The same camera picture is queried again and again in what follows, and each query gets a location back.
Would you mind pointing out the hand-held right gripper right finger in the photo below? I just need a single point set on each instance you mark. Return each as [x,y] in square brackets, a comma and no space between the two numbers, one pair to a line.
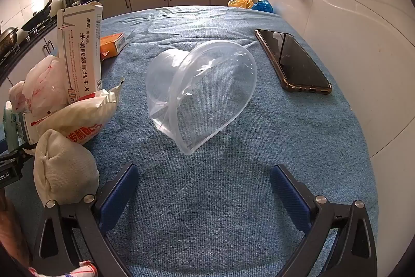
[291,196]

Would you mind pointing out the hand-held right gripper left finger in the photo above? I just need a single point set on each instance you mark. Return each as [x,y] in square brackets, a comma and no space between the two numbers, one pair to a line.
[120,196]

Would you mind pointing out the clear plastic cup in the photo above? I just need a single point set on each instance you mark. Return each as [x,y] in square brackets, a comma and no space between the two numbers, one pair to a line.
[194,75]

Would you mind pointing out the orange cardboard box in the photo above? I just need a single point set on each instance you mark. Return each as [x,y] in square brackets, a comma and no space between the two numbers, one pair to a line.
[112,45]

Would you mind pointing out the person's left forearm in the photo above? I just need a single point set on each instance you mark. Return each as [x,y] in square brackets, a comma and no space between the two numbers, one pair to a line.
[11,225]

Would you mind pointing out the pale green box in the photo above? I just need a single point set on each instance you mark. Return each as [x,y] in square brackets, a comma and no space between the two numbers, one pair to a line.
[13,127]

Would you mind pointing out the white cloth pouch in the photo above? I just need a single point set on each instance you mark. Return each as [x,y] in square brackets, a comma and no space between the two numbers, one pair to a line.
[61,163]

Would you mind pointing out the blue tablecloth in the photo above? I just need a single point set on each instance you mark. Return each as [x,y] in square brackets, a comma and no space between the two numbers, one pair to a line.
[210,199]

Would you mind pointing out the red white patterned cloth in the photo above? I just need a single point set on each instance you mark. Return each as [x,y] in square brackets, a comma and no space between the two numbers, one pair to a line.
[81,269]

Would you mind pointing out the white plastic bag red print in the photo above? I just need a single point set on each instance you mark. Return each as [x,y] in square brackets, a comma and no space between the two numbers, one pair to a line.
[45,85]

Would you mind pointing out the white snack packet red print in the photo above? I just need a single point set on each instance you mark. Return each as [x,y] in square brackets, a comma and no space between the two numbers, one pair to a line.
[81,114]

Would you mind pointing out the steel lidded pan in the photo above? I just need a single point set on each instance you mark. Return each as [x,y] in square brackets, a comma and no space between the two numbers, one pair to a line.
[7,40]

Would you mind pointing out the white medicine box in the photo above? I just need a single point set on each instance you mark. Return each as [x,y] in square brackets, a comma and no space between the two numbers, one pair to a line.
[81,53]

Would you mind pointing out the black smartphone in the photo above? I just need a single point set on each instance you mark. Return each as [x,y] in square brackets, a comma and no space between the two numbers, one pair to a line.
[291,59]

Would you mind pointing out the black wok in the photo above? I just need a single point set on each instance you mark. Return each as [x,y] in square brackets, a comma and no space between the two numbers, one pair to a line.
[37,20]

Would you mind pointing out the blue plastic bag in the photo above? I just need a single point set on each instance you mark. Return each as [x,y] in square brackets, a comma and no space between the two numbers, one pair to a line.
[262,5]

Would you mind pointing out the yellow plastic bag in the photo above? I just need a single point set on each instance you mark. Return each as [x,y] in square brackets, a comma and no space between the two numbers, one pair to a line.
[241,1]

